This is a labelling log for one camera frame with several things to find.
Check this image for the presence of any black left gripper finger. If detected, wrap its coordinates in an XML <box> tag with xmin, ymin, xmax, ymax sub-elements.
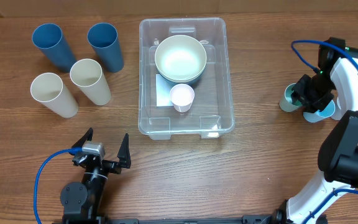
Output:
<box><xmin>72</xmin><ymin>128</ymin><xmax>93</xmax><ymax>148</ymax></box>
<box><xmin>117</xmin><ymin>133</ymin><xmax>131</xmax><ymax>169</ymax></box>

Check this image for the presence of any light blue small cup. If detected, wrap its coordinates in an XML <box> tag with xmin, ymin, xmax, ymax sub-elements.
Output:
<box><xmin>303</xmin><ymin>100</ymin><xmax>336</xmax><ymax>123</ymax></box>

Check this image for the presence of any green small cup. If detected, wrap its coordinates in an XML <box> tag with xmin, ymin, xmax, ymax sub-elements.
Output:
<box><xmin>279</xmin><ymin>83</ymin><xmax>302</xmax><ymax>112</ymax></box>

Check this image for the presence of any pink small cup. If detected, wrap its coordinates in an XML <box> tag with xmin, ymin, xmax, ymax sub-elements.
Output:
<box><xmin>170</xmin><ymin>83</ymin><xmax>195</xmax><ymax>113</ymax></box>

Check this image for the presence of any cream bowl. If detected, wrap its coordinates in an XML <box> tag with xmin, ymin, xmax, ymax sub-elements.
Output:
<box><xmin>154</xmin><ymin>35</ymin><xmax>207</xmax><ymax>68</ymax></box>
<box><xmin>157</xmin><ymin>67</ymin><xmax>206</xmax><ymax>85</ymax></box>

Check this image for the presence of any cream bowl front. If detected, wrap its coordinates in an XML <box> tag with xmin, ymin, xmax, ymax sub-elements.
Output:
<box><xmin>154</xmin><ymin>35</ymin><xmax>207</xmax><ymax>68</ymax></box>

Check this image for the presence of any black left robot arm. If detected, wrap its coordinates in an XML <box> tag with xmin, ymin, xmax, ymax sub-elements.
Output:
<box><xmin>60</xmin><ymin>128</ymin><xmax>131</xmax><ymax>223</ymax></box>

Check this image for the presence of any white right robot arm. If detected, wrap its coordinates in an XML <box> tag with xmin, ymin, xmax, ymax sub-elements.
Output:
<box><xmin>270</xmin><ymin>42</ymin><xmax>358</xmax><ymax>223</ymax></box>

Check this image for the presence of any grey small cup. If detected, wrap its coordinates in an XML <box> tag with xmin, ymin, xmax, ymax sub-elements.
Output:
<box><xmin>331</xmin><ymin>97</ymin><xmax>342</xmax><ymax>121</ymax></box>

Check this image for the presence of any cream tall cup right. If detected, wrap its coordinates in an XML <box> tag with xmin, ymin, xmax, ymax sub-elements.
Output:
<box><xmin>70</xmin><ymin>58</ymin><xmax>112</xmax><ymax>106</ymax></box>

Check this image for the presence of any cream tall cup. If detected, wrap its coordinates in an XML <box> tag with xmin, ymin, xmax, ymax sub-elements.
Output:
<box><xmin>70</xmin><ymin>58</ymin><xmax>112</xmax><ymax>106</ymax></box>
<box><xmin>30</xmin><ymin>72</ymin><xmax>79</xmax><ymax>118</ymax></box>

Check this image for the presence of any cream tall cup front left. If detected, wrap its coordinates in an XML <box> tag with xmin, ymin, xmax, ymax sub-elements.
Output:
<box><xmin>30</xmin><ymin>72</ymin><xmax>79</xmax><ymax>118</ymax></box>

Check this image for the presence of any white label in bin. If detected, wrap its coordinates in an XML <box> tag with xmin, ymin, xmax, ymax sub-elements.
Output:
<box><xmin>155</xmin><ymin>76</ymin><xmax>174</xmax><ymax>107</ymax></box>

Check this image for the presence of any clear plastic storage bin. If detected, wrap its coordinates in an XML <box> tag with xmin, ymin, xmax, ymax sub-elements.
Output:
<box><xmin>138</xmin><ymin>17</ymin><xmax>235</xmax><ymax>140</ymax></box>

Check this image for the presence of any dark blue tall cup right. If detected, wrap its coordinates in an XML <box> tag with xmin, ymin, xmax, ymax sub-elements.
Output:
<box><xmin>87</xmin><ymin>22</ymin><xmax>124</xmax><ymax>73</ymax></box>

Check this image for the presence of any dark blue tall cup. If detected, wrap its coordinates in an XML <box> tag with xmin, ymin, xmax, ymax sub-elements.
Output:
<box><xmin>87</xmin><ymin>22</ymin><xmax>124</xmax><ymax>73</ymax></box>
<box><xmin>32</xmin><ymin>23</ymin><xmax>76</xmax><ymax>73</ymax></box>

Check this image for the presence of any dark blue tall cup left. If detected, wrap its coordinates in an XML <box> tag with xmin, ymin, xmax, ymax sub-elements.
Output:
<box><xmin>32</xmin><ymin>23</ymin><xmax>76</xmax><ymax>73</ymax></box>

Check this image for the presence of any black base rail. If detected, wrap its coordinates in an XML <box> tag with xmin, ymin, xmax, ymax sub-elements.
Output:
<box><xmin>52</xmin><ymin>214</ymin><xmax>328</xmax><ymax>224</ymax></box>

